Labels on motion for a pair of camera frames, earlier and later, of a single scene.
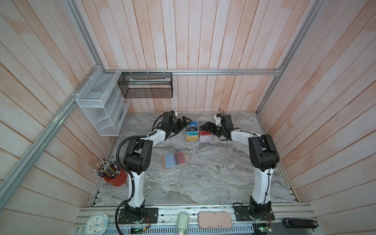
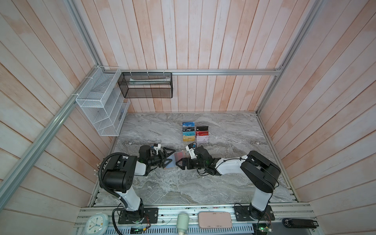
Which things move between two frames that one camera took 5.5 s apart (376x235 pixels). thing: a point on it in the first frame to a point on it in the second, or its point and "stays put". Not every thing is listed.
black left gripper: x=184 y=118 to x=162 y=159
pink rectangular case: x=215 y=220 stays put
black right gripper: x=208 y=124 to x=183 y=163
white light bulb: x=182 y=223 stays put
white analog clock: x=97 y=224 stays put
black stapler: x=300 y=223 stays put
